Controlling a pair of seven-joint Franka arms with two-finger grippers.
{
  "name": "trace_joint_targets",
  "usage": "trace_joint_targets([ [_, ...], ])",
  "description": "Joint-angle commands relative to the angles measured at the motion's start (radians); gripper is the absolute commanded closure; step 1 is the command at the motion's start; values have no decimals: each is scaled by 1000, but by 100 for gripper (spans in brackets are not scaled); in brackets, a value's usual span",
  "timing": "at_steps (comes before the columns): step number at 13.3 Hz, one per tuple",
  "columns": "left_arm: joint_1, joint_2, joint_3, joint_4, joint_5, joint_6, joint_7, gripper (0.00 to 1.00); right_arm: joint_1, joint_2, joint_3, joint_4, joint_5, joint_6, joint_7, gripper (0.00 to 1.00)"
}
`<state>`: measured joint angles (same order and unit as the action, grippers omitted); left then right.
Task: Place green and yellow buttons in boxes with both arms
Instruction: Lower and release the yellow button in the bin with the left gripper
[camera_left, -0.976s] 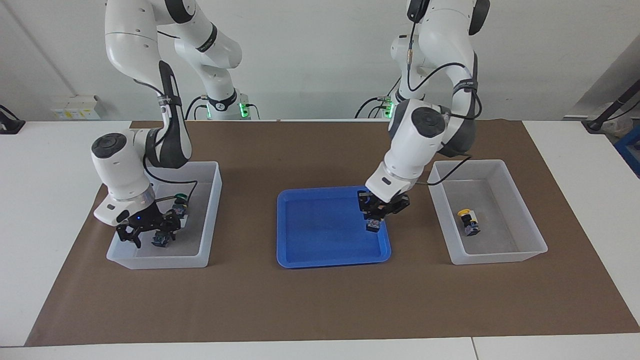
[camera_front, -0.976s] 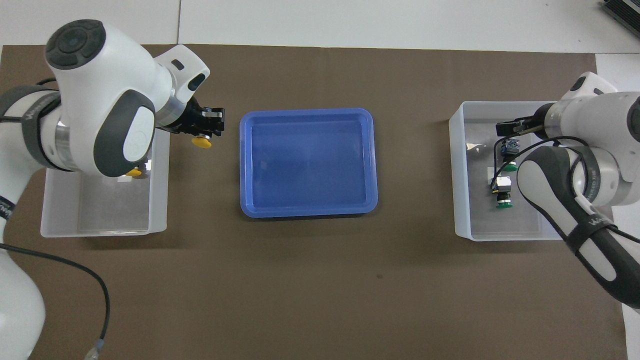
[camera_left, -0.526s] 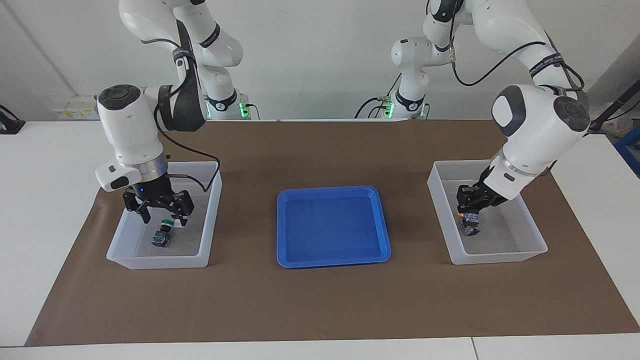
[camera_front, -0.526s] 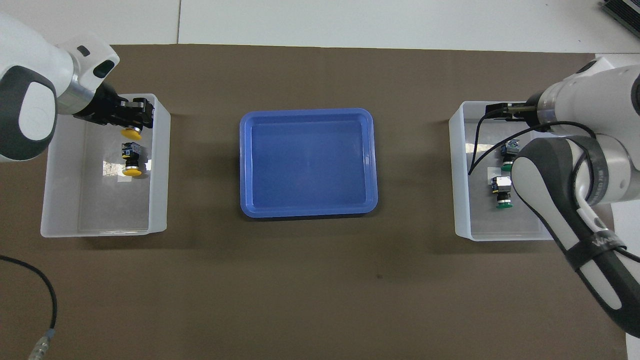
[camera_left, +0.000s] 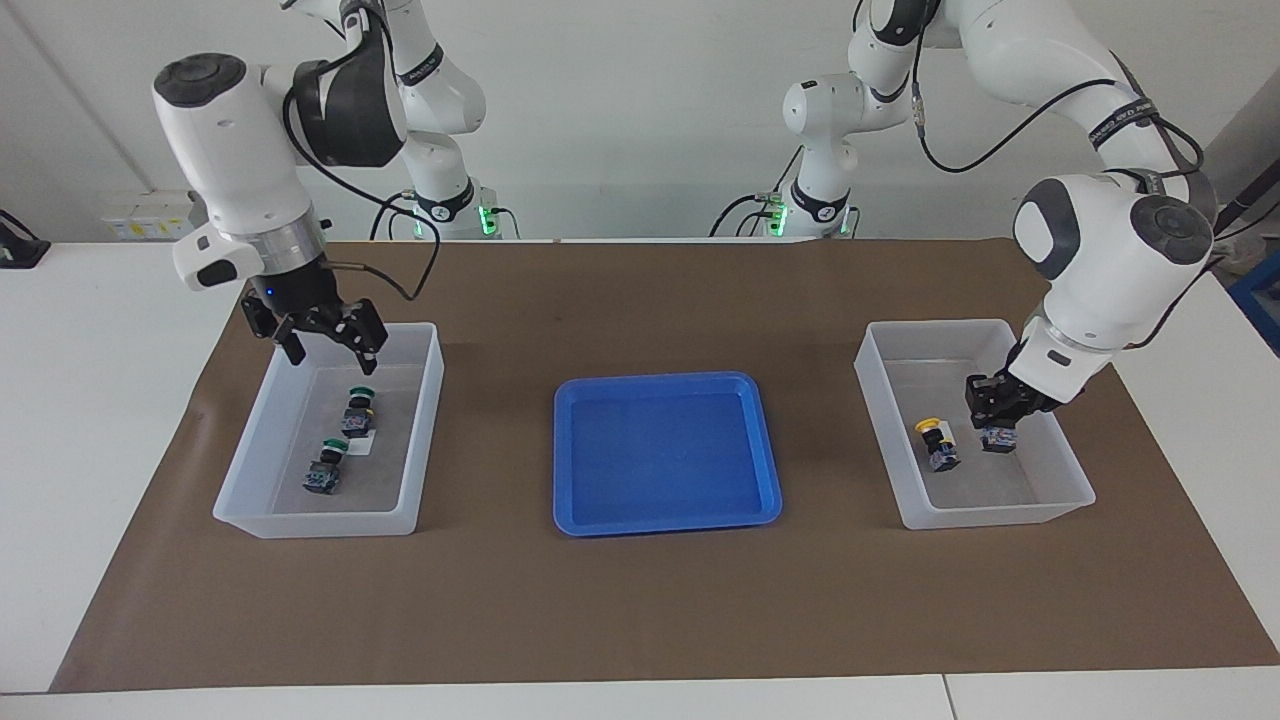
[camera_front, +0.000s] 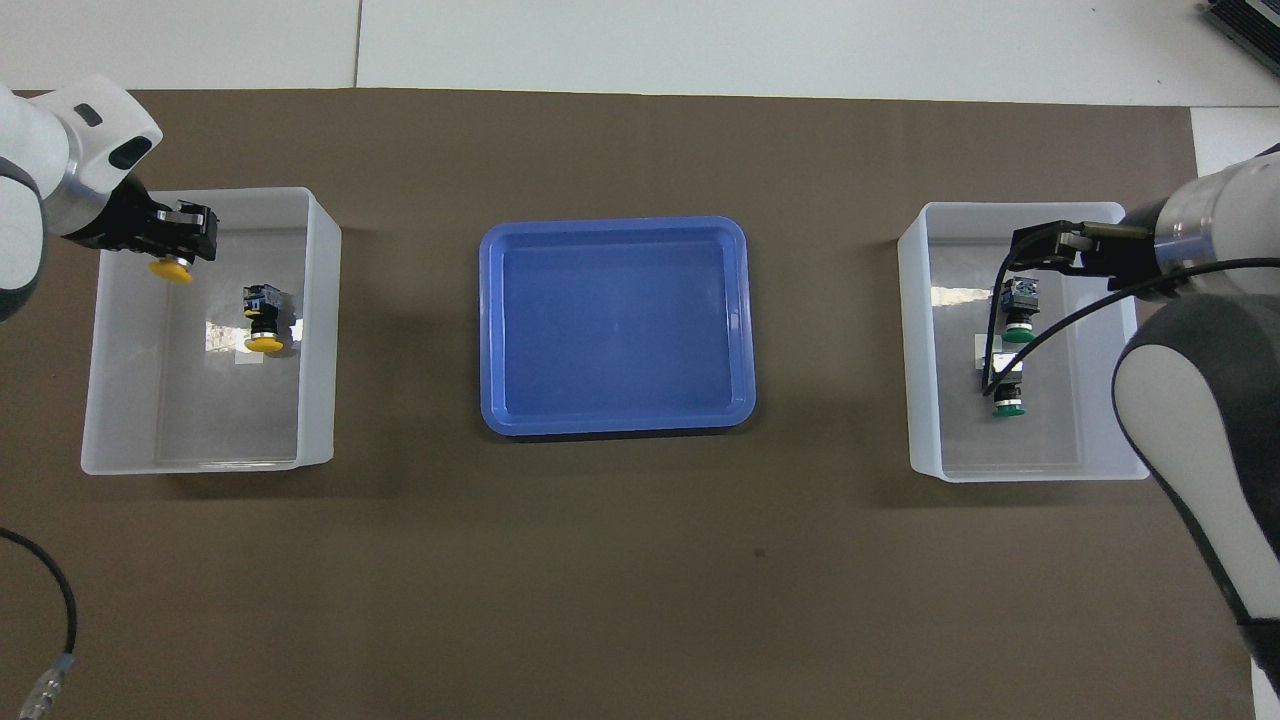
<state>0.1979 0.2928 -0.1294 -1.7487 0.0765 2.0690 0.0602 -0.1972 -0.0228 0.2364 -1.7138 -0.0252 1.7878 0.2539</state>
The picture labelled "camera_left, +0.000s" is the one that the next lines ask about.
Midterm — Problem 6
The black tripod pole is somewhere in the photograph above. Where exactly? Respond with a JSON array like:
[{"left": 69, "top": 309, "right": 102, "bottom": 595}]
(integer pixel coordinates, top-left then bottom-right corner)
[{"left": 1212, "top": 155, "right": 1280, "bottom": 243}]

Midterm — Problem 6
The white wall power strip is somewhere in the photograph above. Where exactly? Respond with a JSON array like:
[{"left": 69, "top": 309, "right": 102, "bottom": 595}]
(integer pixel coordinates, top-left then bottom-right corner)
[{"left": 102, "top": 190, "right": 207, "bottom": 242}]

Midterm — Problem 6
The green push button switch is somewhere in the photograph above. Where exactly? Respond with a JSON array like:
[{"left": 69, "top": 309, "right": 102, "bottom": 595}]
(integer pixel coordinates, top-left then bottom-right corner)
[
  {"left": 339, "top": 384, "right": 380, "bottom": 440},
  {"left": 302, "top": 436, "right": 350, "bottom": 497}
]

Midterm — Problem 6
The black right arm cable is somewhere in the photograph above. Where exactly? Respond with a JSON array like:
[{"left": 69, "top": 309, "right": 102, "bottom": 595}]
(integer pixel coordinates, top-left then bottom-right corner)
[{"left": 283, "top": 0, "right": 444, "bottom": 304}]

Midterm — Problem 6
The blue frame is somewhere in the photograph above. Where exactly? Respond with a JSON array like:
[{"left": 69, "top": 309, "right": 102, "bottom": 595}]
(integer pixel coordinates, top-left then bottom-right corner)
[{"left": 1227, "top": 250, "right": 1280, "bottom": 357}]

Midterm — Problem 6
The black clamp stand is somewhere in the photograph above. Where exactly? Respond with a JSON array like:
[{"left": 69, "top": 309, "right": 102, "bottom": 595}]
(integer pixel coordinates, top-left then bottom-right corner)
[{"left": 0, "top": 208, "right": 52, "bottom": 270}]

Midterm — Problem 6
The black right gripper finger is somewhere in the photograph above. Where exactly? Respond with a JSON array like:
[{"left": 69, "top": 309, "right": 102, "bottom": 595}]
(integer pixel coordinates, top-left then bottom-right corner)
[
  {"left": 241, "top": 297, "right": 309, "bottom": 367},
  {"left": 337, "top": 297, "right": 390, "bottom": 377}
]

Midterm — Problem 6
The translucent white plastic box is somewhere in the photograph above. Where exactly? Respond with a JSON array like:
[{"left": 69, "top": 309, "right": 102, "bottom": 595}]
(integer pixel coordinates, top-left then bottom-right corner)
[
  {"left": 212, "top": 322, "right": 446, "bottom": 540},
  {"left": 854, "top": 319, "right": 1097, "bottom": 531}
]

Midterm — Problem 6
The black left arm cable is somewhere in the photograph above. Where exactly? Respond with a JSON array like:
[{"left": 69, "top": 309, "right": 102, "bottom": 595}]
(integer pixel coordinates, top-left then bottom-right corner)
[{"left": 908, "top": 0, "right": 1208, "bottom": 201}]

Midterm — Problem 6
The blue plastic tray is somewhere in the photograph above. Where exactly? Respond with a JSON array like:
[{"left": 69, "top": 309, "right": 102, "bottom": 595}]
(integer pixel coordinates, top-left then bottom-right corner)
[{"left": 553, "top": 371, "right": 784, "bottom": 538}]

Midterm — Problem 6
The brown table mat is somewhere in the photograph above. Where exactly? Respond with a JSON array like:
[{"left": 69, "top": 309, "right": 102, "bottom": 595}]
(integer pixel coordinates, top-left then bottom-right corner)
[{"left": 50, "top": 238, "right": 1280, "bottom": 694}]

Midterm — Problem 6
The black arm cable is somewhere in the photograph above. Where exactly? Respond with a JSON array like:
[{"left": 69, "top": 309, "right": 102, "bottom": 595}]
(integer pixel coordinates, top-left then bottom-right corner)
[
  {"left": 908, "top": 0, "right": 1208, "bottom": 201},
  {"left": 283, "top": 0, "right": 444, "bottom": 304}
]

